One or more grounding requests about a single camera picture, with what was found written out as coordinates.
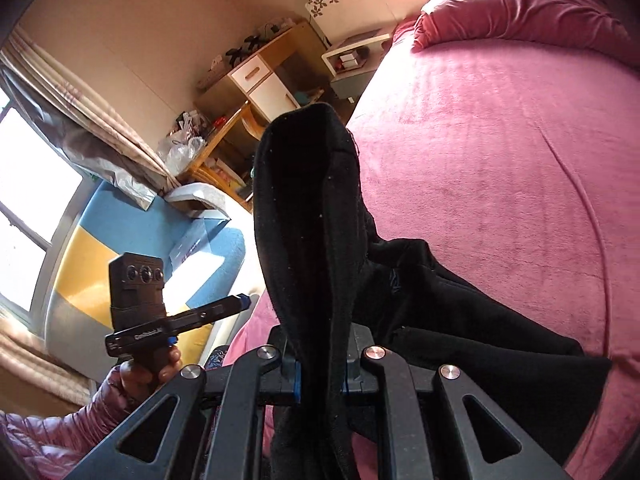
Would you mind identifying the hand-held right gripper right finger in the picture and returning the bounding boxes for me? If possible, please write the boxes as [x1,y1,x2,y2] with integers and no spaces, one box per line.
[342,322,573,480]

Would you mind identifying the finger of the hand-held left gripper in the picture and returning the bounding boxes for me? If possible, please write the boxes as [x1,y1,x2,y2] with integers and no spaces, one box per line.
[166,293,251,330]

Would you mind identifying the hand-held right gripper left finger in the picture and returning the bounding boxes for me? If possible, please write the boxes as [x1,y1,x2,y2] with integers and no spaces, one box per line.
[65,327,303,480]

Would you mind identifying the black pants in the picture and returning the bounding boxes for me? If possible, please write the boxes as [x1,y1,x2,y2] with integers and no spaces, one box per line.
[252,102,613,480]

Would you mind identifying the person's left hand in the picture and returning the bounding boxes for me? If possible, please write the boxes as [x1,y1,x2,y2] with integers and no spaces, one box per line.
[119,346,184,397]

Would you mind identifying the blue and yellow sofa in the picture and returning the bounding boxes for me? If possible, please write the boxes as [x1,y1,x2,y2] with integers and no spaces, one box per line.
[45,180,249,377]

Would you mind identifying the window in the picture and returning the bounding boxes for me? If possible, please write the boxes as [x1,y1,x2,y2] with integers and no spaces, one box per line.
[0,87,84,315]

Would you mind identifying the clear plastic bag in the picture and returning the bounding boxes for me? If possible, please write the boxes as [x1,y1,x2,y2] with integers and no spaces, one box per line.
[156,129,207,177]

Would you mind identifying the beige curtain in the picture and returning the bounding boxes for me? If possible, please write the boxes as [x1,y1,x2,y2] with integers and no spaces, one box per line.
[0,27,172,211]

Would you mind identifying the wooden desk with white drawers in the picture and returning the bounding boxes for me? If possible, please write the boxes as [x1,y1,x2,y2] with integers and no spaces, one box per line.
[194,21,332,128]

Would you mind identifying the pink fleece blanket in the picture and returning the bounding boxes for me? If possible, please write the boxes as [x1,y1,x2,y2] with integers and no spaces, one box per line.
[222,25,640,480]

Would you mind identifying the white nightstand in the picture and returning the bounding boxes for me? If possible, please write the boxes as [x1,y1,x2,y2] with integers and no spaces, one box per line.
[322,31,393,104]

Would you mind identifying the white floral panel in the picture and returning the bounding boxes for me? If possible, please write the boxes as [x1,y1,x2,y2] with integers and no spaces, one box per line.
[305,0,397,50]

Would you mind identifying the dark pink pillow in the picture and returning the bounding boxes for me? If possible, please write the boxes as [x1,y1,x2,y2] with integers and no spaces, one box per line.
[412,0,635,68]

